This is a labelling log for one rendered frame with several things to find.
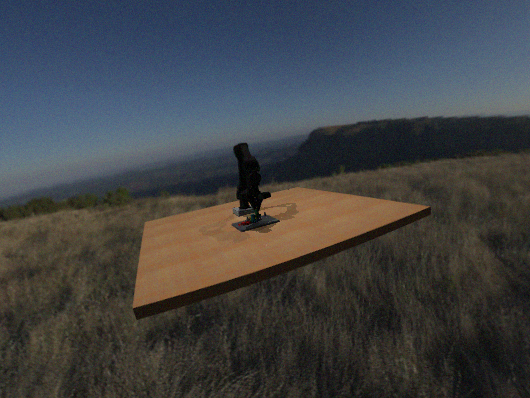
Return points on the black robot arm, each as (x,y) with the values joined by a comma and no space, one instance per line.
(247,167)

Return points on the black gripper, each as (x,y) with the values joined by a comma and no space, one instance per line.
(256,200)

